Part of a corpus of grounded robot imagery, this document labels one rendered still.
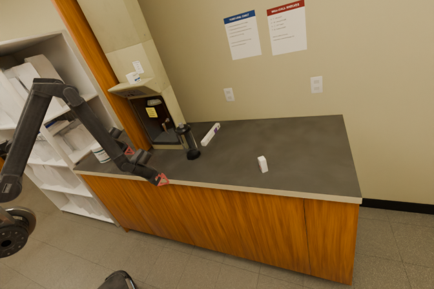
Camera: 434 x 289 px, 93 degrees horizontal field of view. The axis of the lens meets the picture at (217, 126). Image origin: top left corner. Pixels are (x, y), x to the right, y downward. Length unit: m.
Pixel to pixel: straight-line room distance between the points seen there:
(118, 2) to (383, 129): 1.80
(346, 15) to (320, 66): 0.30
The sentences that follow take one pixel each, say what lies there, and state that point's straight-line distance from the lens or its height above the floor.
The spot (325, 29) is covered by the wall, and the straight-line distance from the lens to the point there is 1.45.
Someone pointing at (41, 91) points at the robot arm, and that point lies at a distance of 0.93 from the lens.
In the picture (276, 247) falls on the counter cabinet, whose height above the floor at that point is 0.36.
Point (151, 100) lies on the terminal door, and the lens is 1.45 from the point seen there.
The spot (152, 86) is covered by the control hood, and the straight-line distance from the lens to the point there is 1.32.
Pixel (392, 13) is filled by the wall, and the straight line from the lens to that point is 1.50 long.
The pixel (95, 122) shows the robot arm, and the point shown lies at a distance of 0.97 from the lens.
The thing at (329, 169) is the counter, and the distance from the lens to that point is 1.18.
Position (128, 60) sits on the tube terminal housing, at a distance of 1.45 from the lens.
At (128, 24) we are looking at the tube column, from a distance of 1.35.
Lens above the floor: 1.75
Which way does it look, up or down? 28 degrees down
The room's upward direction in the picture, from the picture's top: 17 degrees counter-clockwise
